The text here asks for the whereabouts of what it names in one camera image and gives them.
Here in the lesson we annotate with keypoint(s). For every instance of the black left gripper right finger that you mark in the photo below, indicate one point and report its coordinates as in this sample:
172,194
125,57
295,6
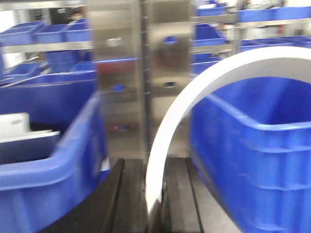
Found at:
187,204

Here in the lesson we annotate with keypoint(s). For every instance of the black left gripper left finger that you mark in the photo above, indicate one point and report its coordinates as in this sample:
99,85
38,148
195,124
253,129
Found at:
117,205

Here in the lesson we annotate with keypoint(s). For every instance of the white curved PVC pipe piece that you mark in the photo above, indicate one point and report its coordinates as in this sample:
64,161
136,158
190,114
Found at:
280,61

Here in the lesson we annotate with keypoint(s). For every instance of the blue bin left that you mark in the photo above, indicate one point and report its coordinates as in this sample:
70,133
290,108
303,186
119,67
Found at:
43,179

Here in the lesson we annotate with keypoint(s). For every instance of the blue bin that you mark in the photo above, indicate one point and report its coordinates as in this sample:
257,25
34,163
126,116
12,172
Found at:
43,179
254,139

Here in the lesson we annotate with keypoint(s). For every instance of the blue bin right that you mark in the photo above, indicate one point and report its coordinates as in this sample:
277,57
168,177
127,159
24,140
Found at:
254,139

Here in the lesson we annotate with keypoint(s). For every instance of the white box in bin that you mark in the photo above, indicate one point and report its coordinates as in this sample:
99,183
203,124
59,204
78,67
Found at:
16,127

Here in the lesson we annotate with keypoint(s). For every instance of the stainless steel rack post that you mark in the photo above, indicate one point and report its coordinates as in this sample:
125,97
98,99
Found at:
142,54

